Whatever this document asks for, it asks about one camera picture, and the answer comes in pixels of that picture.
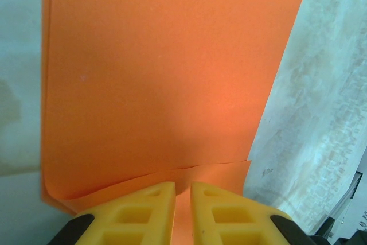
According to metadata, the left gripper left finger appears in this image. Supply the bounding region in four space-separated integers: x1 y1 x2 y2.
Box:
48 181 176 245

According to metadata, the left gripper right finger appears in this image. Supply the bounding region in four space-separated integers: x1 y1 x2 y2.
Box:
190 181 316 245

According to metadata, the orange paper sheet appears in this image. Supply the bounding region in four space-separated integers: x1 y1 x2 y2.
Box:
41 0 314 245

